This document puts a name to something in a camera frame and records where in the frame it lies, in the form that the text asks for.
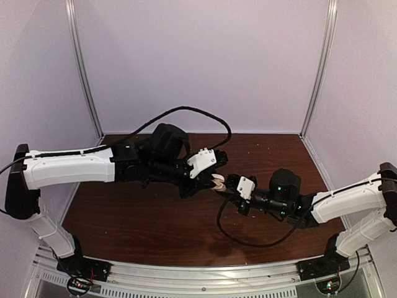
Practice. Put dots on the right circuit board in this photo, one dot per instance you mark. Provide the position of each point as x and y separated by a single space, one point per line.
328 286

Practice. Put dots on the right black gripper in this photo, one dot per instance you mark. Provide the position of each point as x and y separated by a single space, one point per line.
239 203

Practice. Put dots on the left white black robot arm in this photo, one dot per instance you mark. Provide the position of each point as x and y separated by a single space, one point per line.
163 157

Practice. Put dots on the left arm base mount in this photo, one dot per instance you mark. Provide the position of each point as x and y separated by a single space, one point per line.
86 268

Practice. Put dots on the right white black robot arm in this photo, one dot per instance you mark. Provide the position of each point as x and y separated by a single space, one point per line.
283 201

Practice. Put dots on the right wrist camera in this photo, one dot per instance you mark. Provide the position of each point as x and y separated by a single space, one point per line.
241 185

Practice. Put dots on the right aluminium frame post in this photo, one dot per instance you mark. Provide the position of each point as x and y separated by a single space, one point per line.
328 37

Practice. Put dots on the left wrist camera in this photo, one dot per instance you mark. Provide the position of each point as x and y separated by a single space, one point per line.
204 159

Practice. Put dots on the aluminium frame post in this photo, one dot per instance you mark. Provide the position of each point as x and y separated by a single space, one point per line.
71 15
328 37

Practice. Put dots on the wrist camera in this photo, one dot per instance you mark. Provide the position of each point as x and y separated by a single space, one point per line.
241 185
204 159

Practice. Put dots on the white earbud charging case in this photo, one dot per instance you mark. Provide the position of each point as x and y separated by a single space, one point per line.
219 182

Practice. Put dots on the circuit board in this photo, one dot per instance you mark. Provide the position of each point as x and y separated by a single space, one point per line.
328 286
78 287

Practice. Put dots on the left circuit board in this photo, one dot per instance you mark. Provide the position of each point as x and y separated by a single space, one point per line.
78 287

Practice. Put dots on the aluminium front rail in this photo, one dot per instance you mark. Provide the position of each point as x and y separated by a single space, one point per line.
278 279

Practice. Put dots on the left aluminium frame post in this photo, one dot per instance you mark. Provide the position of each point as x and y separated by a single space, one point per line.
71 15

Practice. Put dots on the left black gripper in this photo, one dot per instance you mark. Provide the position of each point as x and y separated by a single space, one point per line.
198 185

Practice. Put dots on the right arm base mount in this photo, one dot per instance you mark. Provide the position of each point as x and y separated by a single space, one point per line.
322 266

